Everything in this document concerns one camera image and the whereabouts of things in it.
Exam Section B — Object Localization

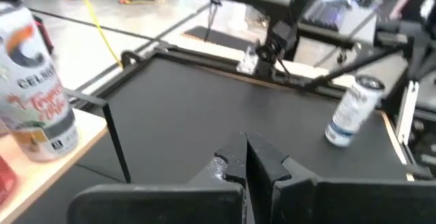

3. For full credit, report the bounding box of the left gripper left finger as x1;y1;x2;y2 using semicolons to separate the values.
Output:
67;131;248;224

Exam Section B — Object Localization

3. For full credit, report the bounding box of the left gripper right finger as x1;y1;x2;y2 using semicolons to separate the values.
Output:
246;131;436;224

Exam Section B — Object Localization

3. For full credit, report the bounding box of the white Celsius tropical can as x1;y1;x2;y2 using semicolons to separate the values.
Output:
0;0;80;163

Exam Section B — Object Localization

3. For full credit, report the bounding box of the white blue-banded beverage can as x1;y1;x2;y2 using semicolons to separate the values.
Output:
324;74;386;148

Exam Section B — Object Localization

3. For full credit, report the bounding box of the white metal bracket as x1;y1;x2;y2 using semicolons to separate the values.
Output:
394;80;420;146

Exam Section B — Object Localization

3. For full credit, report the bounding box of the black table frame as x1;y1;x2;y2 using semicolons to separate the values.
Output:
64;43;436;184

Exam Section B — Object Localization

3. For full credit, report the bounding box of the yellow cable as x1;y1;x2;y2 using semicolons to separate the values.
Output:
74;0;124;69

